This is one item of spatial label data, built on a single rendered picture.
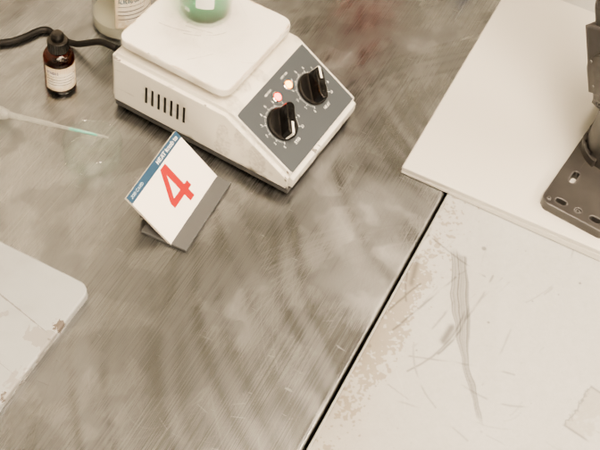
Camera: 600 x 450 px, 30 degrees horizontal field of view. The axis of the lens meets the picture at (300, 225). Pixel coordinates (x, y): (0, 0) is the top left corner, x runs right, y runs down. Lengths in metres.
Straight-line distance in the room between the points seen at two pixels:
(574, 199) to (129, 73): 0.43
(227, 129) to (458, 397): 0.31
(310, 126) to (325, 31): 0.18
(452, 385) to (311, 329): 0.13
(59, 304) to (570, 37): 0.62
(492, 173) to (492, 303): 0.14
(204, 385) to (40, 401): 0.13
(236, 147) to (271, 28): 0.12
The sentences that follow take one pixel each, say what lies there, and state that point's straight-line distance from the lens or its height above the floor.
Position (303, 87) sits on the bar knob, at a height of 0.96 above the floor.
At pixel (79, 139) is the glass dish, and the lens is 1.07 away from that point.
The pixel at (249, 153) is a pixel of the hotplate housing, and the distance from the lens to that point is 1.02.
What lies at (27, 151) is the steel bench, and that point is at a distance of 1.07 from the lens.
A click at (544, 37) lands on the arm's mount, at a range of 1.24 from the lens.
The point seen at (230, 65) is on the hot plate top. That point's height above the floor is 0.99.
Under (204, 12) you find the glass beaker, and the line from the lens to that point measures 1.04.
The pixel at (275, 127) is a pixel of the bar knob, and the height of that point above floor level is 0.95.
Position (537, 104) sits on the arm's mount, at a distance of 1.16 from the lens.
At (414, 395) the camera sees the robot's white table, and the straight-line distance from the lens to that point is 0.94.
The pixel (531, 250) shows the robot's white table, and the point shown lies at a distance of 1.06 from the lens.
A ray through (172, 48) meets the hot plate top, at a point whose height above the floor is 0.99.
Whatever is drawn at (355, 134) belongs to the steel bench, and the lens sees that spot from 1.10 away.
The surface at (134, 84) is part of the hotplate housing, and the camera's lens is 1.06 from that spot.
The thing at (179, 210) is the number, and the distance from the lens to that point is 1.01.
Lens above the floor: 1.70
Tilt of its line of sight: 52 degrees down
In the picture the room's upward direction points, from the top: 11 degrees clockwise
